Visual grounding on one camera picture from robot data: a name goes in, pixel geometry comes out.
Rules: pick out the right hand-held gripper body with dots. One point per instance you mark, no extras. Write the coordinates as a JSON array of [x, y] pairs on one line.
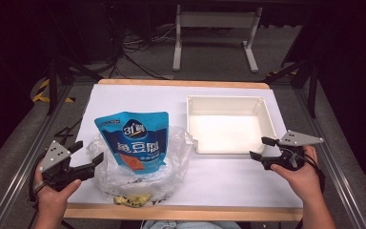
[[294, 139]]

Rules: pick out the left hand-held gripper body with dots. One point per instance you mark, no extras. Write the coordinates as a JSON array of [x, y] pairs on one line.
[[54, 156]]

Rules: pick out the blue snack pouch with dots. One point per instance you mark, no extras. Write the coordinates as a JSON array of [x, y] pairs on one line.
[[139, 143]]

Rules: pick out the clear plastic bag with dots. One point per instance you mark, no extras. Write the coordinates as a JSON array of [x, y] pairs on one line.
[[179, 159]]

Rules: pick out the person's left hand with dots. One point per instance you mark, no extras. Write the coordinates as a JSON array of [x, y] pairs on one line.
[[52, 198]]

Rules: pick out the person's right hand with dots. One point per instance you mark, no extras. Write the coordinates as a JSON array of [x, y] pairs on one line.
[[300, 183]]

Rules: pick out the white paper sheet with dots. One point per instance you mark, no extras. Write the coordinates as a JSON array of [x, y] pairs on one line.
[[235, 181]]

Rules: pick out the white plastic bin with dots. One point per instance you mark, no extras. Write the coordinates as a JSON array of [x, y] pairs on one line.
[[228, 133]]

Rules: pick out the black tripod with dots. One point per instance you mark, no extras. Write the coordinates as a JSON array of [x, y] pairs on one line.
[[53, 87], [313, 92]]

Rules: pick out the yellow and black packet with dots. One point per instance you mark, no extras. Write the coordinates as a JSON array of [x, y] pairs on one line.
[[132, 200]]

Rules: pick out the yellow black floor tape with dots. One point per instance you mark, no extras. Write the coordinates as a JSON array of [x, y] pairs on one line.
[[40, 97]]

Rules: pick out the white metal stand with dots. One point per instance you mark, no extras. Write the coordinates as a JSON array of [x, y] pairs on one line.
[[177, 47]]

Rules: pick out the aluminium frame rail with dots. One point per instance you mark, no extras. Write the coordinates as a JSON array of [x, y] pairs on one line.
[[343, 191], [43, 136]]

